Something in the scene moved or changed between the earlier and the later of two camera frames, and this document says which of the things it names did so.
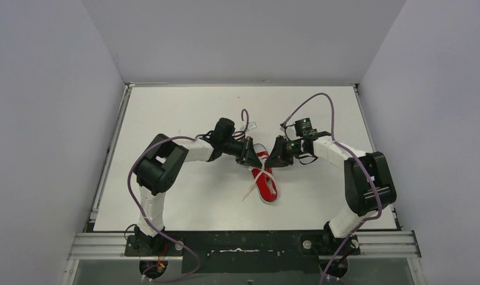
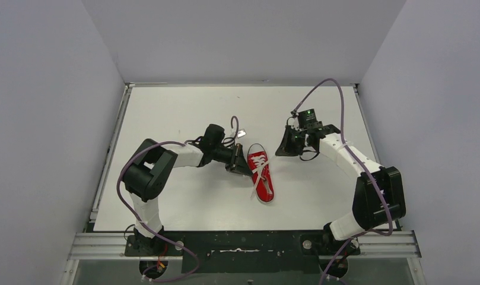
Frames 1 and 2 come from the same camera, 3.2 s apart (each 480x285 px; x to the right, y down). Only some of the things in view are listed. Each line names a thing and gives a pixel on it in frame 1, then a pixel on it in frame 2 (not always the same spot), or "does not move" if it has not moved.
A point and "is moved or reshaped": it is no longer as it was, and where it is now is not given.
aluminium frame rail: (375, 244) does not move
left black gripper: (244, 151) to (234, 158)
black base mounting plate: (245, 252) does not move
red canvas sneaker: (263, 178) does not move
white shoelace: (260, 173) is moved or reshaped
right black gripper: (278, 158) to (287, 149)
